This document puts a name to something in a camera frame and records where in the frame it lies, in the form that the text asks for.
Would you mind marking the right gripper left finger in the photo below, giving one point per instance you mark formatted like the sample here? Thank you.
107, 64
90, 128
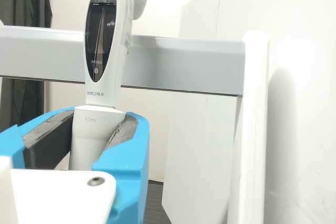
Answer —
39, 140

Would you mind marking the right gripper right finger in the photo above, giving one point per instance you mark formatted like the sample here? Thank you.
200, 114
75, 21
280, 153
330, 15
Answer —
126, 166

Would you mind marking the pipette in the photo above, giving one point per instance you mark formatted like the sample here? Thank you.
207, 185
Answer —
101, 51

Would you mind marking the black platform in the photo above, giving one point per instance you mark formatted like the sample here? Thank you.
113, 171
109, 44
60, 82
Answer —
156, 203

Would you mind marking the white incubator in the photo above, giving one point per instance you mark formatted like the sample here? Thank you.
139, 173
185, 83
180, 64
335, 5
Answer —
302, 51

